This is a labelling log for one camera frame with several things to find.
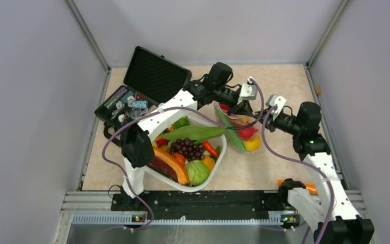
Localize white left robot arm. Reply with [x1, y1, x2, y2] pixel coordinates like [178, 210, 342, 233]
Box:
[118, 62, 262, 210]

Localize orange marker pen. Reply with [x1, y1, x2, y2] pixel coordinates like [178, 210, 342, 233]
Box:
[277, 179, 318, 195]

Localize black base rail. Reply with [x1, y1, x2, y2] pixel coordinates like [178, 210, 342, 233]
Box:
[111, 190, 298, 222]

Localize small red toy tomato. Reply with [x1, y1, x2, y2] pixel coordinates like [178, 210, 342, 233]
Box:
[219, 103, 229, 111]

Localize purple toy grapes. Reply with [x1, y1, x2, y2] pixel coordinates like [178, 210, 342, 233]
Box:
[169, 138, 206, 161]

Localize large green toy cabbage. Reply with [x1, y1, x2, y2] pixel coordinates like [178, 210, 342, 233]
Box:
[184, 160, 210, 186]

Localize green toy lettuce leaf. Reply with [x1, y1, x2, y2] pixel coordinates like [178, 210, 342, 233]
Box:
[161, 125, 225, 143]

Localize red toy bell pepper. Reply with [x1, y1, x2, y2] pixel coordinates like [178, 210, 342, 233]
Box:
[237, 126, 258, 141]

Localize green toy cucumber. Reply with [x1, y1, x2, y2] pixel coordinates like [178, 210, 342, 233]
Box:
[215, 107, 246, 153]

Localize white plastic basket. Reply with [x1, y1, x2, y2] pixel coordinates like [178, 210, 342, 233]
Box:
[146, 116, 226, 192]

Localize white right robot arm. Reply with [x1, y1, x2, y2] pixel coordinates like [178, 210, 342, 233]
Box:
[260, 94, 375, 243]

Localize black foam-lined case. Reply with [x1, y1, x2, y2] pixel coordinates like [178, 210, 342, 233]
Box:
[94, 46, 192, 139]

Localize clear zip top bag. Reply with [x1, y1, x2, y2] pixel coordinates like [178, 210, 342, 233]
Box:
[214, 102, 261, 153]

